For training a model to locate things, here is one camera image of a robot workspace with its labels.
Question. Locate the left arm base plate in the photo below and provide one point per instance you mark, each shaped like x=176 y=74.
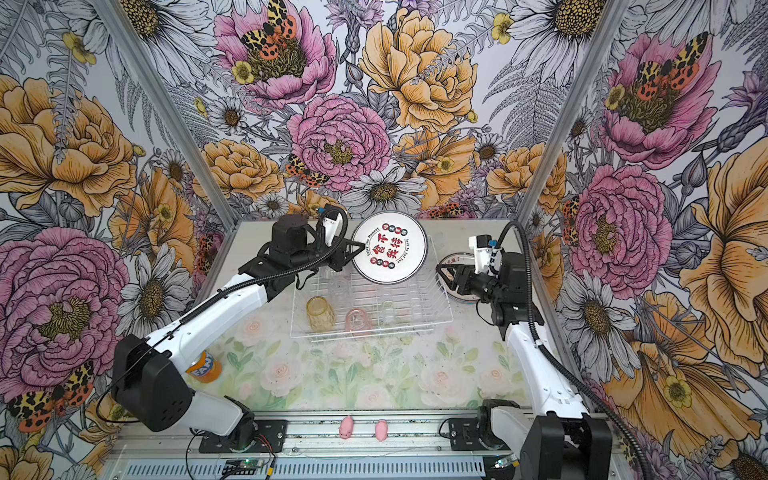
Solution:
x=258 y=436

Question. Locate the yellow glass cup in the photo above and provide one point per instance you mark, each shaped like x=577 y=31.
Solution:
x=320 y=315

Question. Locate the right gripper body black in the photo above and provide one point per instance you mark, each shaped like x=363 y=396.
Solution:
x=489 y=287

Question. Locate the left pink clip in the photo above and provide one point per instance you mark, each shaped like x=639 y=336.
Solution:
x=346 y=428

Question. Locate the pink clip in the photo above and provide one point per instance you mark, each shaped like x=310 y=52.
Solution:
x=381 y=430
x=346 y=428

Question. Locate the aluminium front rail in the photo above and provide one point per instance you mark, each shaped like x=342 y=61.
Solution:
x=415 y=449

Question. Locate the right pink clip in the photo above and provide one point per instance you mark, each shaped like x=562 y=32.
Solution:
x=381 y=430

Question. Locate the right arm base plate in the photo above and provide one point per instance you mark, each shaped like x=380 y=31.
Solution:
x=464 y=434

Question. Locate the clear glass cup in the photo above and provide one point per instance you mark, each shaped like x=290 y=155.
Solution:
x=390 y=315

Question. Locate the pink glass cup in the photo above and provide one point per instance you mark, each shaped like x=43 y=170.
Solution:
x=358 y=322

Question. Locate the right circuit board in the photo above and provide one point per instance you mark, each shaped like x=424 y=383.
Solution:
x=507 y=461

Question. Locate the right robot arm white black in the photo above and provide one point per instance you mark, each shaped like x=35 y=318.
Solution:
x=560 y=439

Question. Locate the orange soda bottle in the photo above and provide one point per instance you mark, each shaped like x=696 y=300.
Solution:
x=206 y=369

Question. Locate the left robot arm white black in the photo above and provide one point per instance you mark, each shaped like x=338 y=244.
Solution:
x=148 y=371

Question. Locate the white wire dish rack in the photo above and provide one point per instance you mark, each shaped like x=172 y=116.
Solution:
x=430 y=305

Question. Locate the plate with orange sunburst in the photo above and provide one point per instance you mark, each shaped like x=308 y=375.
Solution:
x=454 y=272

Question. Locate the green circuit board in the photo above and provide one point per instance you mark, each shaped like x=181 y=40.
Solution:
x=245 y=467

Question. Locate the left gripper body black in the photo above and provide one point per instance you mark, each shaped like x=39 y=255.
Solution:
x=333 y=257

